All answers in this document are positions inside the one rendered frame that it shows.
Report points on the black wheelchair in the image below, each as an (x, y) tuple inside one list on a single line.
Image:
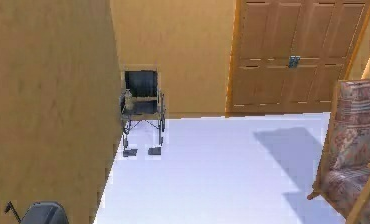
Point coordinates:
[(141, 100)]

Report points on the brown panelled wooden door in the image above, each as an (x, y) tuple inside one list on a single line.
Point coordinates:
[(293, 50)]

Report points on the wooden armchair with patterned cushions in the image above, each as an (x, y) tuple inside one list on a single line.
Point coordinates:
[(351, 140)]

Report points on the dark grey rounded object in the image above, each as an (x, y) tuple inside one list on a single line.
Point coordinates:
[(46, 215)]

